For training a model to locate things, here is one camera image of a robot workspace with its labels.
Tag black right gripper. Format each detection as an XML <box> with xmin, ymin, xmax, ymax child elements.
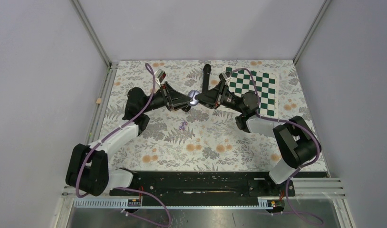
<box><xmin>193</xmin><ymin>81</ymin><xmax>245</xmax><ymax>114</ymax></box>

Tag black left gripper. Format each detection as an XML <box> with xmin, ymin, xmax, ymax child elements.
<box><xmin>141</xmin><ymin>81</ymin><xmax>193</xmax><ymax>113</ymax></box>

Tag purple clip earbuds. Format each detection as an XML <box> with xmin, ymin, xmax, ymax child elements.
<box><xmin>179</xmin><ymin>122</ymin><xmax>187</xmax><ymax>131</ymax></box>

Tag silver computer mouse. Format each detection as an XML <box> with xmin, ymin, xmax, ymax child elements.
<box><xmin>188</xmin><ymin>90</ymin><xmax>200</xmax><ymax>106</ymax></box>

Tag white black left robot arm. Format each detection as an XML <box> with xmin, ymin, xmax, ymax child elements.
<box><xmin>65</xmin><ymin>82</ymin><xmax>197</xmax><ymax>196</ymax></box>

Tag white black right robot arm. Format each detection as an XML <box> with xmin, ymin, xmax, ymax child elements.
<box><xmin>192</xmin><ymin>81</ymin><xmax>322</xmax><ymax>196</ymax></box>

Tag black microphone orange end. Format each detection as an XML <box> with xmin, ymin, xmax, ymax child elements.
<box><xmin>202</xmin><ymin>64</ymin><xmax>212</xmax><ymax>93</ymax></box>

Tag green white chessboard mat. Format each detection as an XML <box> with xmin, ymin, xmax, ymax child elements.
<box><xmin>224</xmin><ymin>66</ymin><xmax>279</xmax><ymax>118</ymax></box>

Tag floral tablecloth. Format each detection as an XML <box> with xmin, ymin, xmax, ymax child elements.
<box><xmin>109</xmin><ymin>60</ymin><xmax>313</xmax><ymax>171</ymax></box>

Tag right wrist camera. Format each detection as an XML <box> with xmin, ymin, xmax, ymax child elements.
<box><xmin>220</xmin><ymin>71</ymin><xmax>231</xmax><ymax>81</ymax></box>

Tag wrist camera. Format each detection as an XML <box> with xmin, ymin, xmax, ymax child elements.
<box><xmin>220</xmin><ymin>71</ymin><xmax>231</xmax><ymax>81</ymax></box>
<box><xmin>155</xmin><ymin>69</ymin><xmax>166</xmax><ymax>84</ymax></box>

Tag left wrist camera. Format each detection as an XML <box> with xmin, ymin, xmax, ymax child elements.
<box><xmin>155</xmin><ymin>69</ymin><xmax>166</xmax><ymax>84</ymax></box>

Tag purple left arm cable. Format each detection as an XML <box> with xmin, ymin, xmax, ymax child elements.
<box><xmin>75</xmin><ymin>63</ymin><xmax>173</xmax><ymax>227</ymax></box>

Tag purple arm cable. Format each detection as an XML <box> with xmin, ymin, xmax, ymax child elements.
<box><xmin>226</xmin><ymin>67</ymin><xmax>325</xmax><ymax>227</ymax></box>
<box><xmin>75</xmin><ymin>63</ymin><xmax>173</xmax><ymax>227</ymax></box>

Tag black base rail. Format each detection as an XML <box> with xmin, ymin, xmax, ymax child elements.
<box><xmin>100</xmin><ymin>170</ymin><xmax>312</xmax><ymax>207</ymax></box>

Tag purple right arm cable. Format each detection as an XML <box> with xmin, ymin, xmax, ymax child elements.
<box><xmin>226</xmin><ymin>67</ymin><xmax>325</xmax><ymax>227</ymax></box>

